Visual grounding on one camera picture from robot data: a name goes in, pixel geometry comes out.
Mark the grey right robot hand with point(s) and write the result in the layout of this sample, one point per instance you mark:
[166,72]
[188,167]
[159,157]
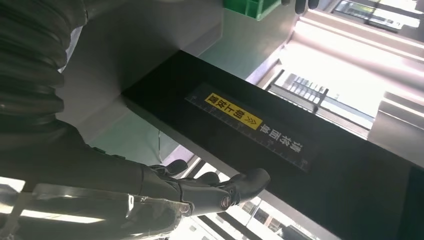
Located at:
[82,172]

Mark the black inbound scanner machine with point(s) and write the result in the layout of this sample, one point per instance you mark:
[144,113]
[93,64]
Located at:
[331,185]

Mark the green plastic crate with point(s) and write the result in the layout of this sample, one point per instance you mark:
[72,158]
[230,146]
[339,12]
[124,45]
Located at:
[251,7]

